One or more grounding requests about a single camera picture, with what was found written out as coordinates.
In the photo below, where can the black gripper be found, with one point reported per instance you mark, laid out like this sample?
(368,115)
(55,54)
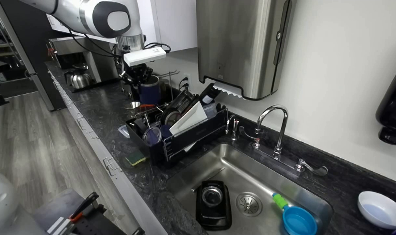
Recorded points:
(138,73)

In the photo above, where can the blue steel mug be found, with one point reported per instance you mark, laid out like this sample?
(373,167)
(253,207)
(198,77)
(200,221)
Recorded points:
(150,92)

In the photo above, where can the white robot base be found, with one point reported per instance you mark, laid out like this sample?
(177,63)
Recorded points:
(1,200)

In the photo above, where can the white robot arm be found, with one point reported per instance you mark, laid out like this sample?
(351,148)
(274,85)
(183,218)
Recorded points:
(79,15)

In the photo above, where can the black dish rack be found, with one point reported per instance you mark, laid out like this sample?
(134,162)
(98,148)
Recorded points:
(192,139)

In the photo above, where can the stainless steel sink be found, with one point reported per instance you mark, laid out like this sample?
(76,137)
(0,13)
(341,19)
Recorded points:
(249,174)

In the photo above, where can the metal sink drain strainer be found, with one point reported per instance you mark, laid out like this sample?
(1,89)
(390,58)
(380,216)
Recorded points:
(249,203)

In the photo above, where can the small steel bowl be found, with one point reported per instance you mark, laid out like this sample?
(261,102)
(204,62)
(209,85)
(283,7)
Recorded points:
(134,105)

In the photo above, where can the stainless steel kettle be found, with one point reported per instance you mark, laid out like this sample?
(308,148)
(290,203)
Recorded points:
(79,79)

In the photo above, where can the white plastic container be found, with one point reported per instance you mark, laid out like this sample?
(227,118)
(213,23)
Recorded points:
(123,131)

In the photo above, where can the white cutting board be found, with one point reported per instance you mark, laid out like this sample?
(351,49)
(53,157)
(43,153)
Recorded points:
(188,118)

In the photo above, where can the green yellow sponge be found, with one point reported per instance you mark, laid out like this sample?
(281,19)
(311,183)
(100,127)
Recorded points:
(134,158)

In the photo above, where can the stainless paper towel dispenser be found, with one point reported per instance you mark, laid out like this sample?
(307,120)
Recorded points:
(236,43)

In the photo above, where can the chrome gooseneck faucet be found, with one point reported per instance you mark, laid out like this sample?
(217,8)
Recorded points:
(282,118)

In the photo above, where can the white ceramic bowl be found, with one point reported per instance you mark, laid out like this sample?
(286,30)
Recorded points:
(380,209)

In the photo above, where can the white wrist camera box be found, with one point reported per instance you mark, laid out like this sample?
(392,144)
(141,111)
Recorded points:
(145,55)

